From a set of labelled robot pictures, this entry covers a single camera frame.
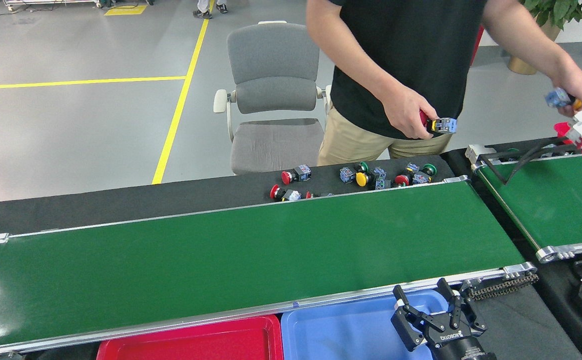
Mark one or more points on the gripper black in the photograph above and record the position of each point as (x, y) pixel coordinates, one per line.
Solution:
(458, 347)

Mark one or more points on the red mushroom push button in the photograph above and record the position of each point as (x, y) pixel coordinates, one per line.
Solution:
(309, 195)
(301, 174)
(283, 193)
(446, 125)
(402, 180)

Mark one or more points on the green push button switch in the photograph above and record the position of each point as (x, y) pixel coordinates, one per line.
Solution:
(383, 184)
(429, 170)
(363, 166)

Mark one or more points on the yellow push button switch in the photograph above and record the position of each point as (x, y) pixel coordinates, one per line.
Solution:
(364, 179)
(556, 97)

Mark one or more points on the person's left forearm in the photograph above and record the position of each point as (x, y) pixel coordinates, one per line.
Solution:
(526, 42)

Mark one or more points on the person's right forearm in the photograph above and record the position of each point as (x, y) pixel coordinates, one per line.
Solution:
(351, 65)

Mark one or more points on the blue plastic tray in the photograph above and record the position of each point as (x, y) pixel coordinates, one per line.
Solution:
(336, 335)

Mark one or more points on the green feeder conveyor belt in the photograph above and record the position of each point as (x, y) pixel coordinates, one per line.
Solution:
(561, 200)

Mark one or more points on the long green conveyor belt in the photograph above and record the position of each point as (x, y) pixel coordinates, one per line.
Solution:
(220, 250)

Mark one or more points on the red plastic tray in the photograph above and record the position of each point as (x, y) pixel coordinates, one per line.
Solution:
(195, 342)

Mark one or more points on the person's right hand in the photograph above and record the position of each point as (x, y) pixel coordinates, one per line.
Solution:
(403, 112)

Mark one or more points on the blue grey contact block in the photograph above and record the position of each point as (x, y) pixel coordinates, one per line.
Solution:
(379, 173)

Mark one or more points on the person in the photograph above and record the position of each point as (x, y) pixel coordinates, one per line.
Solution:
(411, 60)
(203, 12)

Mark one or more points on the potted green plant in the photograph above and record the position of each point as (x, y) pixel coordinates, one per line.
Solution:
(521, 65)

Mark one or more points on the grey office chair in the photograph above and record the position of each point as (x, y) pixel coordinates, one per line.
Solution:
(273, 50)

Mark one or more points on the metal equipment cart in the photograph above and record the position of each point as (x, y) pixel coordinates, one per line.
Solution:
(50, 2)

